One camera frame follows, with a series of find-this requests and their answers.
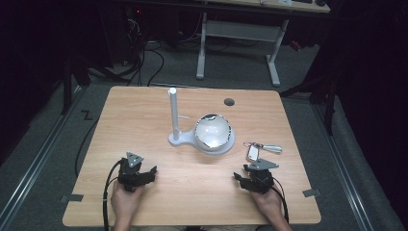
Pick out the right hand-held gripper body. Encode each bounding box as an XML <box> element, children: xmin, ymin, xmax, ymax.
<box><xmin>240</xmin><ymin>158</ymin><xmax>280</xmax><ymax>195</ymax></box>

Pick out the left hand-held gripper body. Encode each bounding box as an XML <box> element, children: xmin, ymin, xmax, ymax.
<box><xmin>116</xmin><ymin>151</ymin><xmax>153</xmax><ymax>193</ymax></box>

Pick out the keychain with white tag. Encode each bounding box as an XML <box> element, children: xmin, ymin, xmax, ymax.
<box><xmin>242</xmin><ymin>141</ymin><xmax>284</xmax><ymax>163</ymax></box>

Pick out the person's left hand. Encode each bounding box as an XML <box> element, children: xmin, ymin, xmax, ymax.
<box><xmin>110</xmin><ymin>181</ymin><xmax>146</xmax><ymax>222</ymax></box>

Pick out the grey tape strip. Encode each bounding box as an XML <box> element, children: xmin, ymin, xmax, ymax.
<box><xmin>302</xmin><ymin>188</ymin><xmax>321</xmax><ymax>198</ymax></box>
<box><xmin>61</xmin><ymin>193</ymin><xmax>85</xmax><ymax>204</ymax></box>

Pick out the grey-legged wooden desk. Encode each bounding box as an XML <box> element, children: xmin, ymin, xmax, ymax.
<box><xmin>195</xmin><ymin>0</ymin><xmax>331</xmax><ymax>88</ymax></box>

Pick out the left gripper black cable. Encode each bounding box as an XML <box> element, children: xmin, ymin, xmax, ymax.
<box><xmin>102</xmin><ymin>160</ymin><xmax>123</xmax><ymax>231</ymax></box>

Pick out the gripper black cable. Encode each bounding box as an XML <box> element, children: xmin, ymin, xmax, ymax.
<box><xmin>102</xmin><ymin>160</ymin><xmax>123</xmax><ymax>231</ymax></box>
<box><xmin>269</xmin><ymin>176</ymin><xmax>291</xmax><ymax>224</ymax></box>

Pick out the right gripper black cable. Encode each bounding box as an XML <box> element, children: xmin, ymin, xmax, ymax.
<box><xmin>269</xmin><ymin>176</ymin><xmax>291</xmax><ymax>224</ymax></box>

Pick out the white stand with post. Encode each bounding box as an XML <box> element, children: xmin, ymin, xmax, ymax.
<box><xmin>167</xmin><ymin>87</ymin><xmax>237</xmax><ymax>156</ymax></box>

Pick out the black floor cable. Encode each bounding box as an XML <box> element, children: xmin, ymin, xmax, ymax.
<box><xmin>74</xmin><ymin>116</ymin><xmax>100</xmax><ymax>178</ymax></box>

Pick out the metal floor rail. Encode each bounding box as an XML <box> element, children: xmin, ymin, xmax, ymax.
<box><xmin>310</xmin><ymin>101</ymin><xmax>375</xmax><ymax>231</ymax></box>
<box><xmin>0</xmin><ymin>84</ymin><xmax>88</xmax><ymax>231</ymax></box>

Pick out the dark stand frame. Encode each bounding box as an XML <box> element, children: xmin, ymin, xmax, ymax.
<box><xmin>279</xmin><ymin>64</ymin><xmax>341</xmax><ymax>137</ymax></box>
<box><xmin>60</xmin><ymin>54</ymin><xmax>92</xmax><ymax>116</ymax></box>

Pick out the bundle of black cables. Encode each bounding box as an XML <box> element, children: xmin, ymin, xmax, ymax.
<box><xmin>86</xmin><ymin>9</ymin><xmax>166</xmax><ymax>88</ymax></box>

